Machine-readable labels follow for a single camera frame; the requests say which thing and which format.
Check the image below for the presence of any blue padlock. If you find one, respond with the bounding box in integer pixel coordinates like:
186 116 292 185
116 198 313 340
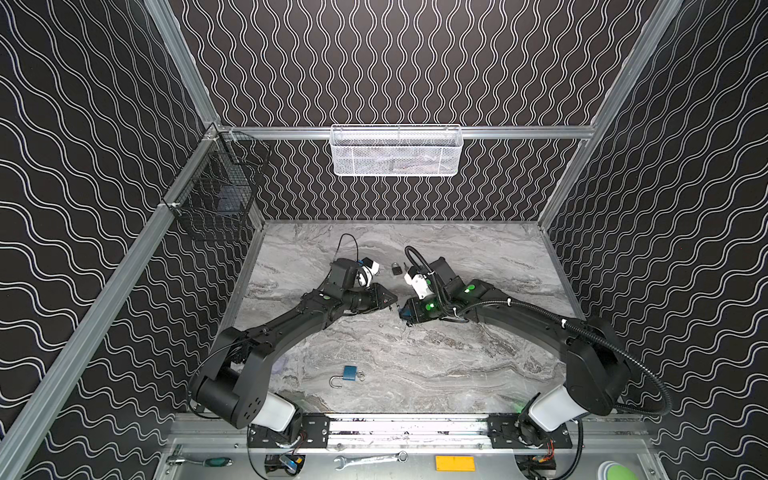
328 365 366 389

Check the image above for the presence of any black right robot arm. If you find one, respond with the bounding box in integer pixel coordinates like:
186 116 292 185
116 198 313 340
399 257 630 444

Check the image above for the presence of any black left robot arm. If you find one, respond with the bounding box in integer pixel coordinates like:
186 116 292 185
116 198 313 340
189 258 397 432

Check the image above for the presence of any silver open-end wrench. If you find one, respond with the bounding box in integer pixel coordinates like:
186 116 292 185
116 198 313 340
334 451 409 471

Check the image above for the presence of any yellow label plate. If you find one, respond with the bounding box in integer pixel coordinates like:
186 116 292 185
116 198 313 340
435 455 476 473

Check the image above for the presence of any green round button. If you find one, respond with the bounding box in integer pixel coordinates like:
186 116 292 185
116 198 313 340
597 461 639 480

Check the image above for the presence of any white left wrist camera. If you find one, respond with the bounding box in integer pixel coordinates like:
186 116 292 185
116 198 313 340
356 257 380 288

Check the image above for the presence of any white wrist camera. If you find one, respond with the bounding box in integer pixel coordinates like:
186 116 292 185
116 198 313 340
356 257 380 288
404 266 434 300

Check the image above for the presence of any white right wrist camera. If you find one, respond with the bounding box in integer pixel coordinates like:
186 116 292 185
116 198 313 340
404 266 434 300

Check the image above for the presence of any white wire mesh basket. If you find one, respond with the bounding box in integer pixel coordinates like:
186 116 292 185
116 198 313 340
329 124 464 177

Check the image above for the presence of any black wire mesh basket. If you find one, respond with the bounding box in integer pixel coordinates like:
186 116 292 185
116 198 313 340
170 124 274 244

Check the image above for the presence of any green handled screwdriver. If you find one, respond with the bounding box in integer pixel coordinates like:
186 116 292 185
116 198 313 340
166 456 234 468

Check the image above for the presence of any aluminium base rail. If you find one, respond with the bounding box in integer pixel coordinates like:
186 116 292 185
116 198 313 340
161 412 655 452

